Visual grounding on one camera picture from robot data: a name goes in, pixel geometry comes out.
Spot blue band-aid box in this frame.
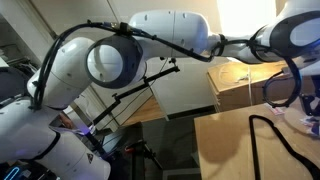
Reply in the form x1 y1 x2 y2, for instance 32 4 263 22
300 116 320 137

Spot band-aid strips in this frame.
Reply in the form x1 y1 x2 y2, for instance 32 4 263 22
264 103 285 115

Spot black bag strap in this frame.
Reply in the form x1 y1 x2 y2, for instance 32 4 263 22
248 114 320 180

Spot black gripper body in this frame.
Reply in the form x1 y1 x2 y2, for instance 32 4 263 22
299 75 320 117

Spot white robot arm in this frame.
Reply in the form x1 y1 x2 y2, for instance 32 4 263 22
0 0 320 180

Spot wooden dresser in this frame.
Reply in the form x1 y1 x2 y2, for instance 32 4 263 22
206 60 316 114

